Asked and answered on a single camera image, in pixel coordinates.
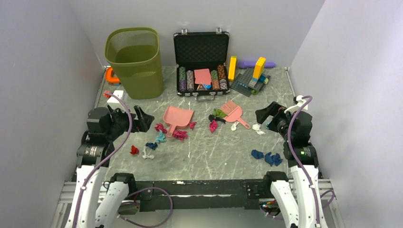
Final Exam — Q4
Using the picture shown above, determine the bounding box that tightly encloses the black poker chip case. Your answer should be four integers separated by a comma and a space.
173, 27, 230, 101

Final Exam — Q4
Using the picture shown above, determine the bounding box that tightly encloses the magenta paper scrap left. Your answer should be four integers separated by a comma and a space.
154, 123, 167, 133

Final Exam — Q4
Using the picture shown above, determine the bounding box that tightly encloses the pink card stack in case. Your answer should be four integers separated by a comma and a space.
194, 68, 211, 85

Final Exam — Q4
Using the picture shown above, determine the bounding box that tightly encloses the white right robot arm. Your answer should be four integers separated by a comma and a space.
255, 96, 328, 228

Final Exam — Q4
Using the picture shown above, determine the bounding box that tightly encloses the olive green mesh wastebasket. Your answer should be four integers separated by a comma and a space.
105, 27, 163, 99

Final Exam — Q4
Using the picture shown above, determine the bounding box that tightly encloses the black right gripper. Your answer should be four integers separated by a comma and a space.
256, 101, 293, 141

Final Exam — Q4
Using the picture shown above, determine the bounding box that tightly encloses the green paper scrap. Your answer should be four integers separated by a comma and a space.
213, 109, 227, 119

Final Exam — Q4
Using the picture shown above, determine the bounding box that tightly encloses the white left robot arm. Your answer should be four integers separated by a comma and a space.
65, 105, 154, 228

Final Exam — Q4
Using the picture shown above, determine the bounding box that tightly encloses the dark blue scrap pair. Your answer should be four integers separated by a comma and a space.
264, 152, 283, 166
251, 150, 264, 159

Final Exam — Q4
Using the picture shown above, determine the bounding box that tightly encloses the building block assembly on baseplate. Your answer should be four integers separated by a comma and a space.
230, 57, 271, 97

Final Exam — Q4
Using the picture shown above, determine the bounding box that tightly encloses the yellow tall building block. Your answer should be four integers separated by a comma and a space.
228, 56, 237, 82

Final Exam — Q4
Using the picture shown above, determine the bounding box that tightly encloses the orange plastic handle object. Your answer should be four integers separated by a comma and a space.
105, 67, 121, 85

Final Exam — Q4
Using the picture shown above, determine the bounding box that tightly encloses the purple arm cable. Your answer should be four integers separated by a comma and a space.
260, 95, 336, 228
71, 91, 173, 228

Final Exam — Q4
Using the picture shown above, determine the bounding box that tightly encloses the purple cylinder toy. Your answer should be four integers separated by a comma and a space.
238, 60, 276, 69

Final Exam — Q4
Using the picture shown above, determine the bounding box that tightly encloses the white paper scrap by brush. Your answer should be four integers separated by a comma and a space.
230, 121, 239, 131

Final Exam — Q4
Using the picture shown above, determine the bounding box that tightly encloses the white twisted paper scrap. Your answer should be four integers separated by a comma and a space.
142, 146, 154, 159

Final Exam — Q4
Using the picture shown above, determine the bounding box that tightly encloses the dark blue scrap pair right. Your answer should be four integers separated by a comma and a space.
264, 152, 283, 166

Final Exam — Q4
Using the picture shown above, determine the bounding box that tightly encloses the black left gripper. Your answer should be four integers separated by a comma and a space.
106, 104, 154, 141

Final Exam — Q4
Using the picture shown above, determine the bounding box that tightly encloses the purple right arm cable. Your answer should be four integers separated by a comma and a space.
260, 95, 336, 228

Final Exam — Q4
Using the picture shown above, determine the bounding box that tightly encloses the dark blue paper scrap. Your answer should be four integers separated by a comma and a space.
145, 142, 158, 150

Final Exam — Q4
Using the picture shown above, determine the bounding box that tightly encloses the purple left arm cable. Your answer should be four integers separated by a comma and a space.
71, 91, 173, 228

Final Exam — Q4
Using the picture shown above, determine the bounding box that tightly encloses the magenta paper scrap centre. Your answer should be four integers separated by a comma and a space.
209, 120, 218, 133

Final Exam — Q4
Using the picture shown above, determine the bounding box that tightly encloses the light blue paper scrap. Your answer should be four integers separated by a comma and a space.
155, 130, 166, 143

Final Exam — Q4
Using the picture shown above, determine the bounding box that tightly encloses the pink plastic dustpan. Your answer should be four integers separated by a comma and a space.
163, 105, 194, 137

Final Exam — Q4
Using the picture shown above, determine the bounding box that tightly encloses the white paper scrap right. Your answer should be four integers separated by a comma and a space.
252, 123, 266, 135

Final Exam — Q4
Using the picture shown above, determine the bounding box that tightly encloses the dark blue scrap pair left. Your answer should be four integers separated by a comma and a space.
251, 150, 264, 159

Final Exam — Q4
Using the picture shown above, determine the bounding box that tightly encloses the pink plastic hand brush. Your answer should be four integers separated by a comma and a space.
220, 100, 250, 129

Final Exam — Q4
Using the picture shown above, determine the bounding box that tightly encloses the magenta paper scrap by handle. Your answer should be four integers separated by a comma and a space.
173, 130, 188, 141

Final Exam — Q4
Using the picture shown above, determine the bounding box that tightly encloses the black paper scrap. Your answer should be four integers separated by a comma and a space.
208, 114, 226, 124

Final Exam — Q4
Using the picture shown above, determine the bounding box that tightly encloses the small magenta paper scrap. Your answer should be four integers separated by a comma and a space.
189, 122, 197, 130

